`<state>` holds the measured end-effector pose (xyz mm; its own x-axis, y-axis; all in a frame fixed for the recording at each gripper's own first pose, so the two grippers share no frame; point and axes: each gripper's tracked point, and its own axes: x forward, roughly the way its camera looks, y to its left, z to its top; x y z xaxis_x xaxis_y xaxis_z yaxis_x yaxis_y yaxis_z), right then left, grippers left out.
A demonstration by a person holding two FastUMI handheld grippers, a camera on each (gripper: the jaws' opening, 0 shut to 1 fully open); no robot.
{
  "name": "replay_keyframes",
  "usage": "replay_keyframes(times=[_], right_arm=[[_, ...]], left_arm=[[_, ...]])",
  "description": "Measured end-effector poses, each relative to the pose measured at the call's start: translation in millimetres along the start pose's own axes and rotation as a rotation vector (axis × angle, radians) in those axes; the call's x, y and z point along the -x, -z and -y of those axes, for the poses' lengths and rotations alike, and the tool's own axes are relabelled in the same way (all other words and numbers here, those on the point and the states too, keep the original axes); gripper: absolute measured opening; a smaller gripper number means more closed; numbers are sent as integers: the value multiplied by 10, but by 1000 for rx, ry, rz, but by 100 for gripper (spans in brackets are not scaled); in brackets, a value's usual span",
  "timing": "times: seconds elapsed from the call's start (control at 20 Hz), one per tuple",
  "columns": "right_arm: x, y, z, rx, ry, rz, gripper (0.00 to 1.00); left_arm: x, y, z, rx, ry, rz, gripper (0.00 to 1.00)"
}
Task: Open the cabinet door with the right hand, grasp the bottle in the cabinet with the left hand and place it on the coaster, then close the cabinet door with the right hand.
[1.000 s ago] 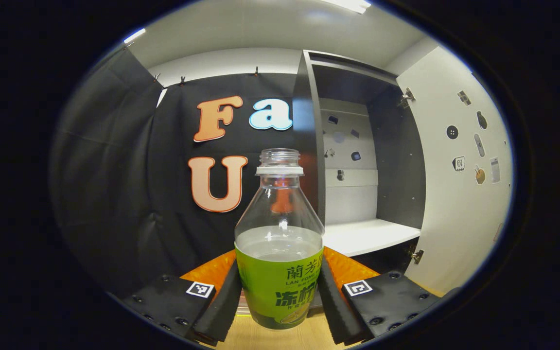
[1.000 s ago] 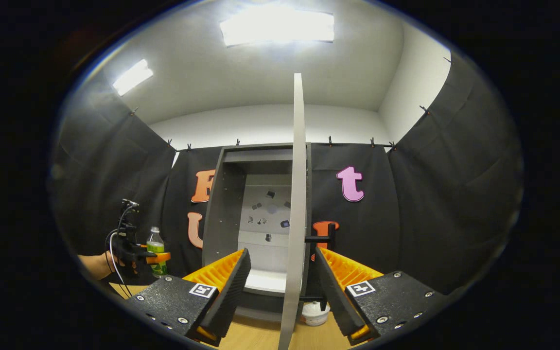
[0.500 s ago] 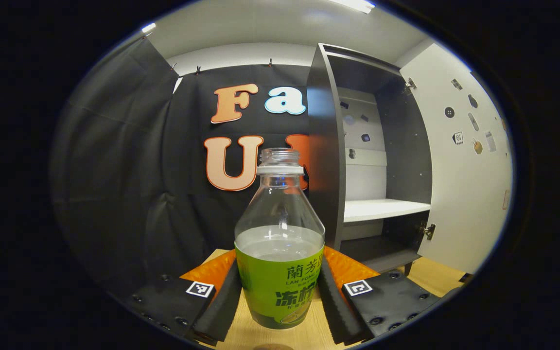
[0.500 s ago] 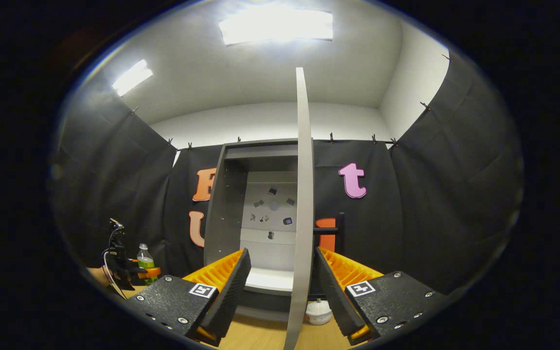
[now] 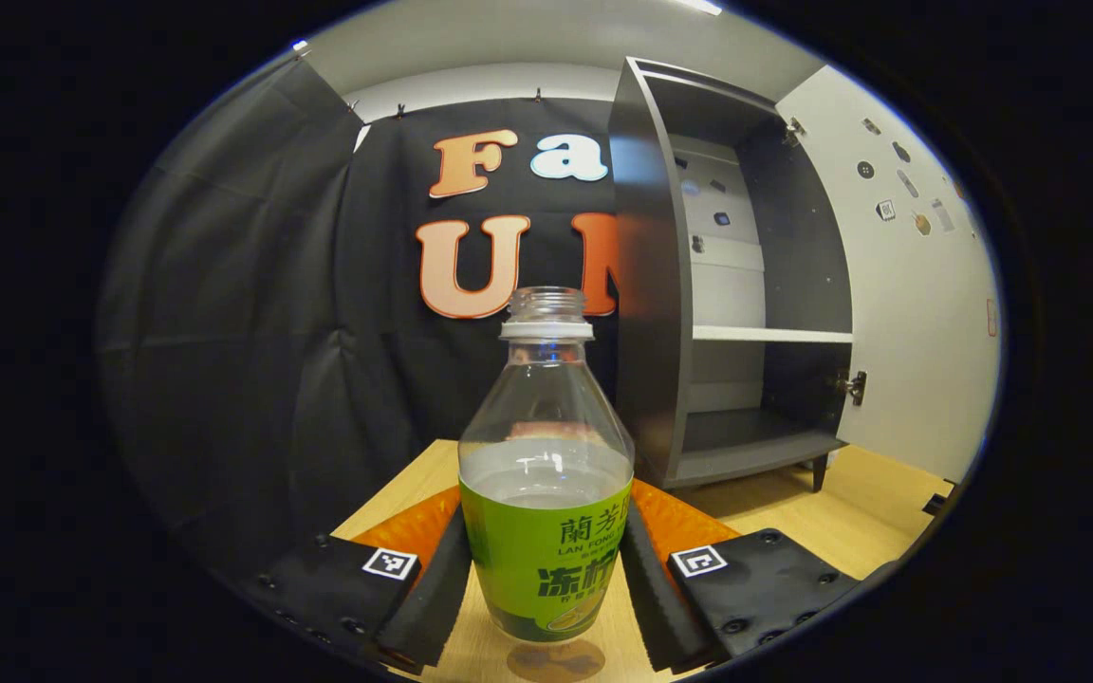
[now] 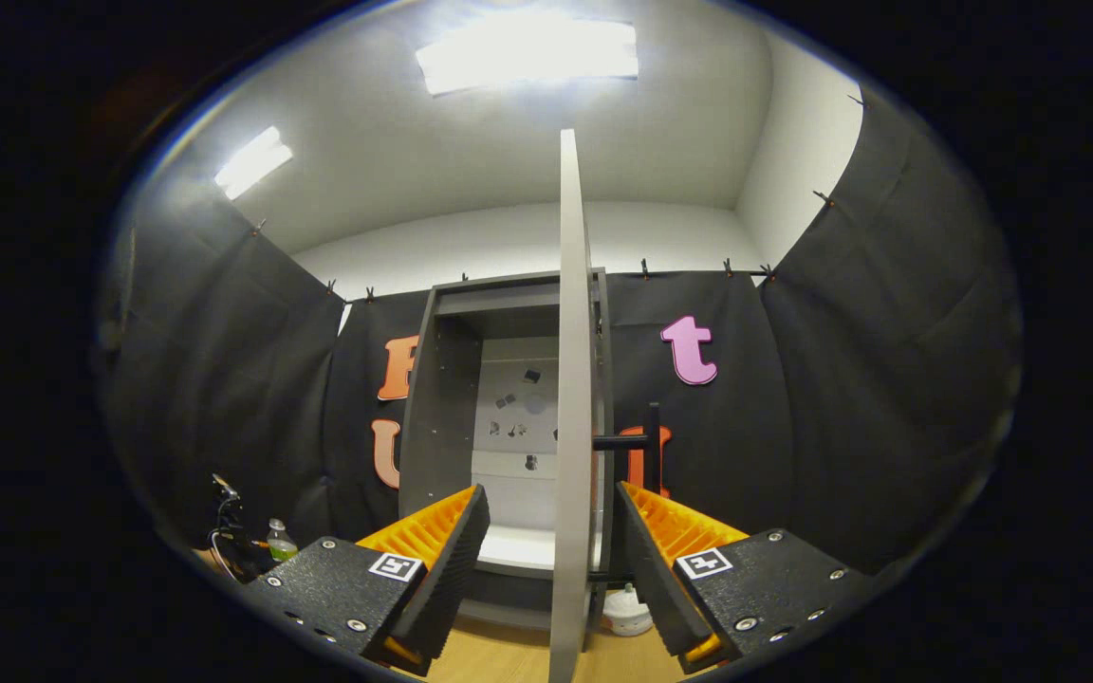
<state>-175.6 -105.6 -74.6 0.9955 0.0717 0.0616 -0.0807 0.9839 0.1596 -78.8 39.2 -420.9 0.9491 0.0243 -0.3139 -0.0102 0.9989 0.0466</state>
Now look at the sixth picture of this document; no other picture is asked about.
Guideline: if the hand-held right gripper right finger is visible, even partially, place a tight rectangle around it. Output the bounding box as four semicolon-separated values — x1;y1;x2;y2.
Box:
613;480;880;676

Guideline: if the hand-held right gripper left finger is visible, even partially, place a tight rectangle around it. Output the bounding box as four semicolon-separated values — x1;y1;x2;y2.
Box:
243;484;492;678

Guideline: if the grey cabinet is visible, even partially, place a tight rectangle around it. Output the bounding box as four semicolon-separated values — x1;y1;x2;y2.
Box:
398;268;614;655

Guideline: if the beige cabinet door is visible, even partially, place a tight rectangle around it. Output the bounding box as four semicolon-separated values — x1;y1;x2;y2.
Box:
549;128;597;683

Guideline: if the white cabinet shelf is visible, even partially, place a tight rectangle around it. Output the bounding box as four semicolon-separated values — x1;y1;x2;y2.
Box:
475;525;604;572

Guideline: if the white round container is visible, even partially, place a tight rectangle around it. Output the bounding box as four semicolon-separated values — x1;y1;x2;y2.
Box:
602;583;654;637

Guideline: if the black backdrop cloth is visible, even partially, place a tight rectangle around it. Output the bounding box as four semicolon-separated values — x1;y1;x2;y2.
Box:
96;85;1022;580

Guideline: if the row of black cloth clips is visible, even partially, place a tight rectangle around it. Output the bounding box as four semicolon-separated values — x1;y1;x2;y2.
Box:
250;93;865;303

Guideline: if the ceiling fluorescent light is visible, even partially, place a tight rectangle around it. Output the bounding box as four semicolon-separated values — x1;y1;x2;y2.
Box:
416;14;639;96
214;126;293;200

